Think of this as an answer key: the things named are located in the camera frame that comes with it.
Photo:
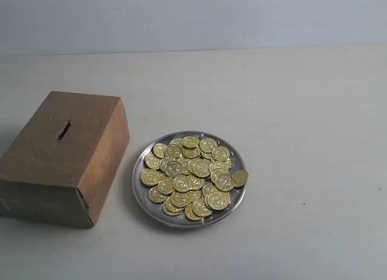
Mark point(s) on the brown cardboard slotted box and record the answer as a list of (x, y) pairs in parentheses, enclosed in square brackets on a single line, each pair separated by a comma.
[(60, 167)]

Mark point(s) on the gold coin top of pile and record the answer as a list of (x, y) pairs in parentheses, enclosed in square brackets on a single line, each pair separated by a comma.
[(190, 142)]

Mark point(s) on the gold coin upper right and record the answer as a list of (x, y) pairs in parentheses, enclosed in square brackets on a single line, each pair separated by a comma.
[(221, 153)]

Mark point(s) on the gold coin upper left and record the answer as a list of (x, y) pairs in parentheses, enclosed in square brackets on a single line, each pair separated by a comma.
[(159, 150)]

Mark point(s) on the silvery gold coin centre left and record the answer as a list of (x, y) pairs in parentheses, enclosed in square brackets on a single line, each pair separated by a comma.
[(173, 169)]

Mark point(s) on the gold coin right middle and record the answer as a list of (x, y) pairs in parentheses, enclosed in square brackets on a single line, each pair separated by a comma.
[(224, 182)]

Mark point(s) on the gold coin left edge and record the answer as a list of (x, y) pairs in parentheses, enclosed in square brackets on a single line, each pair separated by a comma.
[(149, 177)]

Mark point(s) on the gold coin on plate rim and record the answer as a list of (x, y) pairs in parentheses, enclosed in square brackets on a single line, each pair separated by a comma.
[(240, 178)]

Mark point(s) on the gold coin right front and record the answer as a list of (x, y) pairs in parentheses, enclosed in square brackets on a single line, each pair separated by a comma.
[(217, 200)]

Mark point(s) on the round silver metal plate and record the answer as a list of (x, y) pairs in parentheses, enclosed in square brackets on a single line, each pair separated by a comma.
[(155, 211)]

